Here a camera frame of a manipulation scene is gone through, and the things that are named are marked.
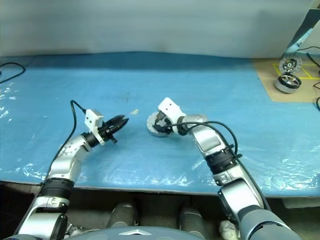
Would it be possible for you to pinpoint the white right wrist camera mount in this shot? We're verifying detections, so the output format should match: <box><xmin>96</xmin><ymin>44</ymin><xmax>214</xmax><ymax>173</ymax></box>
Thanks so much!
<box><xmin>157</xmin><ymin>97</ymin><xmax>187</xmax><ymax>133</ymax></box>

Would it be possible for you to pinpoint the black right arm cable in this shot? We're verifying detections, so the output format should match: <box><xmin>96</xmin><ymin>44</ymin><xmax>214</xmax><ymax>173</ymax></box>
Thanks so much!
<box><xmin>171</xmin><ymin>121</ymin><xmax>272</xmax><ymax>208</ymax></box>

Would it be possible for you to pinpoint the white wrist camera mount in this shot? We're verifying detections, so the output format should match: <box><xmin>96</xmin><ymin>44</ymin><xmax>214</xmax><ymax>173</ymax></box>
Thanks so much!
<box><xmin>84</xmin><ymin>109</ymin><xmax>106</xmax><ymax>146</ymax></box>
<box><xmin>157</xmin><ymin>97</ymin><xmax>187</xmax><ymax>133</ymax></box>

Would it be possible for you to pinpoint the spare finned motor lid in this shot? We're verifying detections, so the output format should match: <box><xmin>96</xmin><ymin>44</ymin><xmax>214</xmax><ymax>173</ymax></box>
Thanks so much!
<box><xmin>279</xmin><ymin>56</ymin><xmax>303</xmax><ymax>74</ymax></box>

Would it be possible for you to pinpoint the thin black cable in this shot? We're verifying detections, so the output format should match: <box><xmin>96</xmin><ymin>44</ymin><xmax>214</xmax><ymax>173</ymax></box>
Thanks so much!
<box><xmin>0</xmin><ymin>62</ymin><xmax>26</xmax><ymax>85</ymax></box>

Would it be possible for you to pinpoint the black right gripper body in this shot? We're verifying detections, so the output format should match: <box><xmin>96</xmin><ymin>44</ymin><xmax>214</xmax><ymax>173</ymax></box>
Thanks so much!
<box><xmin>154</xmin><ymin>117</ymin><xmax>173</xmax><ymax>132</ymax></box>

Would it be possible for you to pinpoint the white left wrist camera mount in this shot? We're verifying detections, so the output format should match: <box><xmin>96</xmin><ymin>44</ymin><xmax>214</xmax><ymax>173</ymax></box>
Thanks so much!
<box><xmin>84</xmin><ymin>109</ymin><xmax>106</xmax><ymax>146</ymax></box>

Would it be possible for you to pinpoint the finned round motor lid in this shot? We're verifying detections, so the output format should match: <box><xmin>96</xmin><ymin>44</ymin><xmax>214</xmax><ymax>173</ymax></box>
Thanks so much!
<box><xmin>146</xmin><ymin>111</ymin><xmax>161</xmax><ymax>132</ymax></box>

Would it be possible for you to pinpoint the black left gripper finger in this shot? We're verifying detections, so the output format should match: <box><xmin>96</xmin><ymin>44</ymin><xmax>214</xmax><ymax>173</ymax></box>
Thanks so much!
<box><xmin>107</xmin><ymin>114</ymin><xmax>126</xmax><ymax>128</ymax></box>
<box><xmin>111</xmin><ymin>117</ymin><xmax>130</xmax><ymax>133</ymax></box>

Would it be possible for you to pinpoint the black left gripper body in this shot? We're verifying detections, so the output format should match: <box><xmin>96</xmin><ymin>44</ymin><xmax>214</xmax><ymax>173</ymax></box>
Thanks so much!
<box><xmin>98</xmin><ymin>123</ymin><xmax>119</xmax><ymax>145</ymax></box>

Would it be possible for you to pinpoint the brown cardboard sheet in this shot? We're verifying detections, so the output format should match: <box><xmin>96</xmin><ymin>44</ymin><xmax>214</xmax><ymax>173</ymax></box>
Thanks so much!
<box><xmin>253</xmin><ymin>57</ymin><xmax>320</xmax><ymax>103</ymax></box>

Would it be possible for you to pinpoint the dark rounded robot leg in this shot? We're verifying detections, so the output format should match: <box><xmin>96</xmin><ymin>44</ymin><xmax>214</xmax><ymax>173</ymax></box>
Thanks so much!
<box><xmin>107</xmin><ymin>202</ymin><xmax>137</xmax><ymax>228</ymax></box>
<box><xmin>178</xmin><ymin>206</ymin><xmax>212</xmax><ymax>238</ymax></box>

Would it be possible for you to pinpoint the grey board stand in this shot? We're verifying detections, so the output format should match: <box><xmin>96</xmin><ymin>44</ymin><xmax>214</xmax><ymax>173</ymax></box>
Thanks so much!
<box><xmin>284</xmin><ymin>8</ymin><xmax>320</xmax><ymax>60</ymax></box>

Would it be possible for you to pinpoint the blue plastic table cover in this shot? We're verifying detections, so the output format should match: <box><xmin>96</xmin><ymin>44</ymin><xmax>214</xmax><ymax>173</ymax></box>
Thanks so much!
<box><xmin>0</xmin><ymin>51</ymin><xmax>320</xmax><ymax>198</ymax></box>

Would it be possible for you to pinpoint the spare spoked motor rotor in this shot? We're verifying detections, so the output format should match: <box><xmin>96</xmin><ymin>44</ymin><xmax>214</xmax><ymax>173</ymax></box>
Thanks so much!
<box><xmin>274</xmin><ymin>73</ymin><xmax>302</xmax><ymax>94</ymax></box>

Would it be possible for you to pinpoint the black power cable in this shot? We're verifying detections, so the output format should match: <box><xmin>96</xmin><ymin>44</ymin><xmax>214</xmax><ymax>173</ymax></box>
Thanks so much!
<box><xmin>296</xmin><ymin>45</ymin><xmax>320</xmax><ymax>111</ymax></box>

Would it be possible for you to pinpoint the grey robot torso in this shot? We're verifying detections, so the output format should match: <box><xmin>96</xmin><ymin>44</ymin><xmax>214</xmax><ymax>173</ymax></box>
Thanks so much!
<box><xmin>63</xmin><ymin>226</ymin><xmax>242</xmax><ymax>240</ymax></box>

